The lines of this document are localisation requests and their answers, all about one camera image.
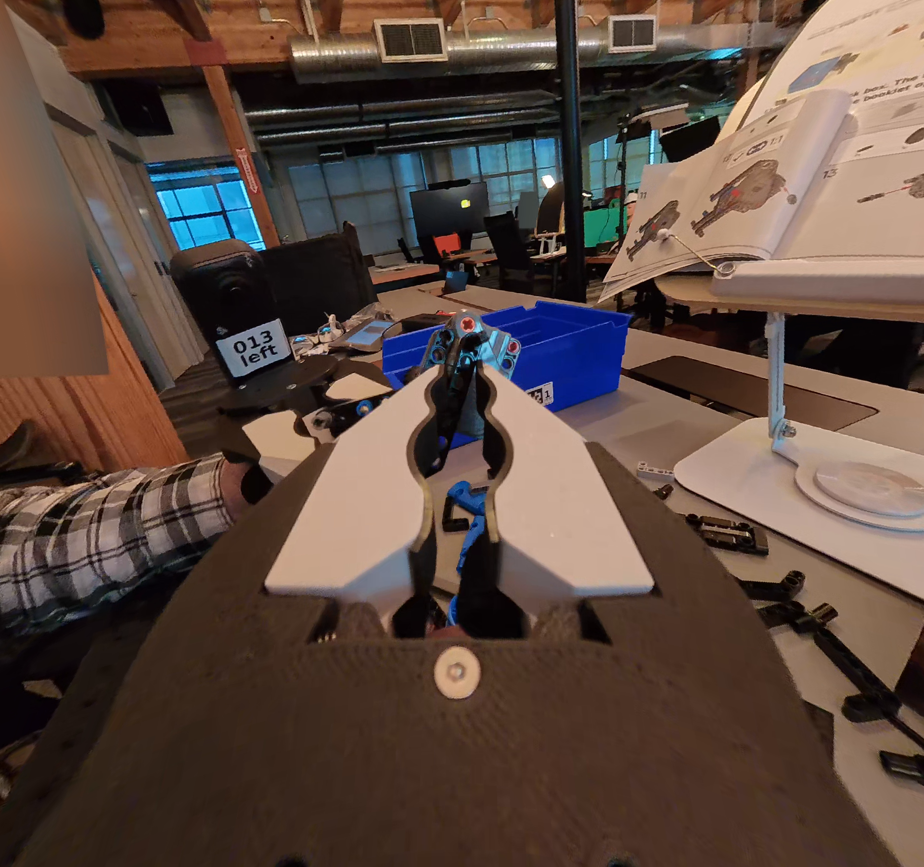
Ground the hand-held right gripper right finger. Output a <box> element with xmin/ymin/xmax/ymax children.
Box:
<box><xmin>459</xmin><ymin>363</ymin><xmax>656</xmax><ymax>638</ymax></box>

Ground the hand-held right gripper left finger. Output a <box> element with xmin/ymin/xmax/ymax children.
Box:
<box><xmin>263</xmin><ymin>365</ymin><xmax>443</xmax><ymax>638</ymax></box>

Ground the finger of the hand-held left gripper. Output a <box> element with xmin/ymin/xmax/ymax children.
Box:
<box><xmin>323</xmin><ymin>372</ymin><xmax>394</xmax><ymax>406</ymax></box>
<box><xmin>242</xmin><ymin>412</ymin><xmax>324</xmax><ymax>484</ymax></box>

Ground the toy brick motor assembly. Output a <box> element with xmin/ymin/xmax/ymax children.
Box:
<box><xmin>302</xmin><ymin>310</ymin><xmax>524</xmax><ymax>478</ymax></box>

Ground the person's left forearm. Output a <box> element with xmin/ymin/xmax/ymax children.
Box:
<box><xmin>0</xmin><ymin>452</ymin><xmax>235</xmax><ymax>638</ymax></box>

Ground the grey desk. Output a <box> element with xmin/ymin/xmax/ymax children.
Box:
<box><xmin>375</xmin><ymin>282</ymin><xmax>924</xmax><ymax>867</ymax></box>

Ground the person's left hand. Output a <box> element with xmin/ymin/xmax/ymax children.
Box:
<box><xmin>218</xmin><ymin>457</ymin><xmax>254</xmax><ymax>525</ymax></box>

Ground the small blue toy brick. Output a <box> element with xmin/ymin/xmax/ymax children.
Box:
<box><xmin>455</xmin><ymin>517</ymin><xmax>488</xmax><ymax>570</ymax></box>

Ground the blue curved toy panel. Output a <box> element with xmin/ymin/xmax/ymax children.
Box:
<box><xmin>444</xmin><ymin>479</ymin><xmax>494</xmax><ymax>516</ymax></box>

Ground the blue storage bin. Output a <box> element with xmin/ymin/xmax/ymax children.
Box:
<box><xmin>381</xmin><ymin>301</ymin><xmax>632</xmax><ymax>413</ymax></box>

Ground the wooden-edged table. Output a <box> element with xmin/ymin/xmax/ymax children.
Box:
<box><xmin>292</xmin><ymin>281</ymin><xmax>586</xmax><ymax>377</ymax></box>

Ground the black monitor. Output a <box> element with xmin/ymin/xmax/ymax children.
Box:
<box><xmin>409</xmin><ymin>181</ymin><xmax>490</xmax><ymax>234</ymax></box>

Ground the tall black chair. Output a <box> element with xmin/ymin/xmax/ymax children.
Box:
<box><xmin>484</xmin><ymin>211</ymin><xmax>537</xmax><ymax>295</ymax></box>

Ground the black angled toy beam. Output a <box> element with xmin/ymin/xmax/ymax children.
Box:
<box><xmin>758</xmin><ymin>601</ymin><xmax>840</xmax><ymax>633</ymax></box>
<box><xmin>736</xmin><ymin>569</ymin><xmax>807</xmax><ymax>602</ymax></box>

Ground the white book stand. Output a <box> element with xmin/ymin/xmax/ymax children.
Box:
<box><xmin>673</xmin><ymin>91</ymin><xmax>924</xmax><ymax>602</ymax></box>

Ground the black chair armrest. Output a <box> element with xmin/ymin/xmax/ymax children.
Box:
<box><xmin>0</xmin><ymin>418</ymin><xmax>86</xmax><ymax>487</ymax></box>

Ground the tan wooden board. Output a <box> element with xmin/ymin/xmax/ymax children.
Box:
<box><xmin>660</xmin><ymin>76</ymin><xmax>924</xmax><ymax>323</ymax></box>

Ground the white vent grille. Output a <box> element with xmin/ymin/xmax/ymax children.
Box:
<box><xmin>372</xmin><ymin>17</ymin><xmax>450</xmax><ymax>63</ymax></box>
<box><xmin>606</xmin><ymin>13</ymin><xmax>659</xmax><ymax>54</ymax></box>

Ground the black ceiling lamp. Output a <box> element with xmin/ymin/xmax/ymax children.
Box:
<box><xmin>56</xmin><ymin>0</ymin><xmax>107</xmax><ymax>41</ymax></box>

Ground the long black toy beam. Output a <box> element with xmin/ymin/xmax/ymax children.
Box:
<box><xmin>812</xmin><ymin>625</ymin><xmax>903</xmax><ymax>724</ymax></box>

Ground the black metal pole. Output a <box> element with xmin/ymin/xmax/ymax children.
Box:
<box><xmin>551</xmin><ymin>0</ymin><xmax>587</xmax><ymax>305</ymax></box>

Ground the instruction booklet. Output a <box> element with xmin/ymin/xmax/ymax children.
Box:
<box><xmin>598</xmin><ymin>0</ymin><xmax>924</xmax><ymax>305</ymax></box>

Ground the black toy connector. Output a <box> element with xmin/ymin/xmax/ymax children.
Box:
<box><xmin>877</xmin><ymin>750</ymin><xmax>924</xmax><ymax>785</ymax></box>

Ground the slanted wooden post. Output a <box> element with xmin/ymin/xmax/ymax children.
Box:
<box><xmin>184</xmin><ymin>37</ymin><xmax>282</xmax><ymax>248</ymax></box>

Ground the black toy frame piece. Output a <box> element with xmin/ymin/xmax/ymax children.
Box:
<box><xmin>684</xmin><ymin>513</ymin><xmax>770</xmax><ymax>556</ymax></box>

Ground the black wall speaker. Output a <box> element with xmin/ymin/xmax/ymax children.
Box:
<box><xmin>101</xmin><ymin>80</ymin><xmax>176</xmax><ymax>139</ymax></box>

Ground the silver ventilation duct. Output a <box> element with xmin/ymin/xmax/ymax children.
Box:
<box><xmin>289</xmin><ymin>18</ymin><xmax>766</xmax><ymax>84</ymax></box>

